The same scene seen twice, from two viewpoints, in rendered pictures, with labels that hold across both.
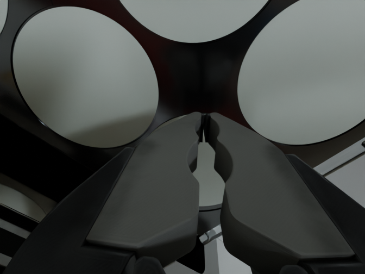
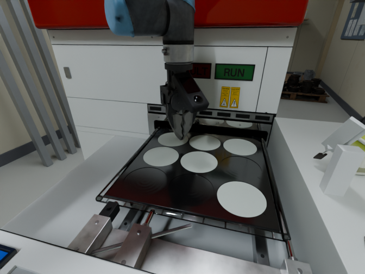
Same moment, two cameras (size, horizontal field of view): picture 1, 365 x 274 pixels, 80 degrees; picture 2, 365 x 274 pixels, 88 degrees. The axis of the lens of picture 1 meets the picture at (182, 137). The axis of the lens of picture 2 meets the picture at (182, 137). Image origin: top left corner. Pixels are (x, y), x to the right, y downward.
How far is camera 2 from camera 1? 47 cm
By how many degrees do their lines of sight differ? 34
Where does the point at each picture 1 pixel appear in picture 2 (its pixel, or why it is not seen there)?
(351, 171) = (111, 164)
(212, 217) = (161, 132)
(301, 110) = (159, 151)
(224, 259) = (143, 128)
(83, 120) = (202, 138)
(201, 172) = (171, 138)
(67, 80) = (209, 142)
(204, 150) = (174, 141)
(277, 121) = (162, 149)
